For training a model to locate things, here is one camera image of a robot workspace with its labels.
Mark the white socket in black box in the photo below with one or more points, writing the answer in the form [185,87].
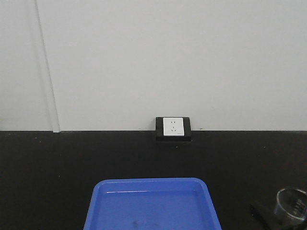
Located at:
[173,129]

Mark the clear glass beaker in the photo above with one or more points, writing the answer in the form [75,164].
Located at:
[291,204]

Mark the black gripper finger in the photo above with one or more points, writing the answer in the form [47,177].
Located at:
[264,217]

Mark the blue plastic tray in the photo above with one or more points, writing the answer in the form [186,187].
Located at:
[151,204]

